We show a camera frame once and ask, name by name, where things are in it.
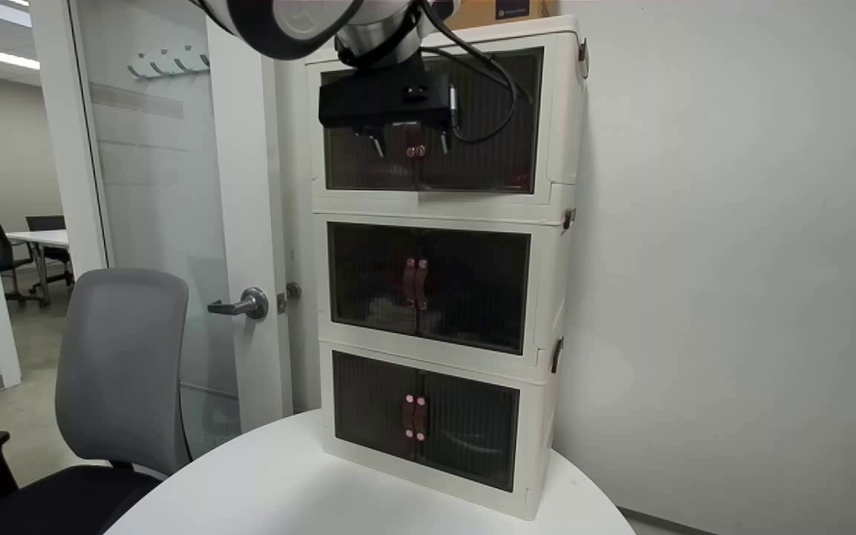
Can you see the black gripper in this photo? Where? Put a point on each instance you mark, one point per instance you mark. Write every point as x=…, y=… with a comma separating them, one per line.
x=391, y=95

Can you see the cabinet door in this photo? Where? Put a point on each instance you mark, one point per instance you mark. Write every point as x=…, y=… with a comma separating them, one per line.
x=351, y=165
x=498, y=137

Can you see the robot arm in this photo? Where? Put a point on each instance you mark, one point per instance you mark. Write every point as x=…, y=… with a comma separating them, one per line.
x=381, y=46

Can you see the white stacked cabinet unit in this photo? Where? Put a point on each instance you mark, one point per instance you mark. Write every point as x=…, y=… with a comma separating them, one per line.
x=441, y=312

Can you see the cardboard box on cabinet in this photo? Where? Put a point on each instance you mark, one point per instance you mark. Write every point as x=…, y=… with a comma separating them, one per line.
x=481, y=13

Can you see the white door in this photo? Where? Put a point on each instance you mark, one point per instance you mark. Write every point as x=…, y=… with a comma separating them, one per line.
x=247, y=162

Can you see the grey mesh office chair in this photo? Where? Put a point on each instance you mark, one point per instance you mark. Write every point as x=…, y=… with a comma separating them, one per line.
x=117, y=404

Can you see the round white table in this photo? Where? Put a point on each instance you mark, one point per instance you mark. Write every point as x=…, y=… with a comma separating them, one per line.
x=279, y=478

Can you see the distant white table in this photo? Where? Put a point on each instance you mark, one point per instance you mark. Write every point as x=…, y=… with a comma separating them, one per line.
x=41, y=242

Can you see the silver door lever handle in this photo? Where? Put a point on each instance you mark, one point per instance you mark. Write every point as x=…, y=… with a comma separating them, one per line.
x=255, y=303

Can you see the wall coat hooks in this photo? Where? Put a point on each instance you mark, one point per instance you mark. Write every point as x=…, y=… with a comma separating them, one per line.
x=164, y=62

